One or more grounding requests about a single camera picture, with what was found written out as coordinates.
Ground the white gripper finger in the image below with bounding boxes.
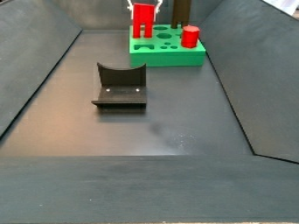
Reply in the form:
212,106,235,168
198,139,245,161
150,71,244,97
154,0,164,14
125,0,133,11

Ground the brown double-round peg block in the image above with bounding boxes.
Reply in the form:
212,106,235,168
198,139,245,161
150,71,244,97
170,0,192,29

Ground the green foam shape board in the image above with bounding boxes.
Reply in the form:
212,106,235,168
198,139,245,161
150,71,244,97
128,24,205,67

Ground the red octagonal prism peg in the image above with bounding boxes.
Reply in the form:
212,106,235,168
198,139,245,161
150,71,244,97
181,25,200,48

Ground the dark grey arch block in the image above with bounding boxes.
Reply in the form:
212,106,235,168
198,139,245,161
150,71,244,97
92,63,146,107

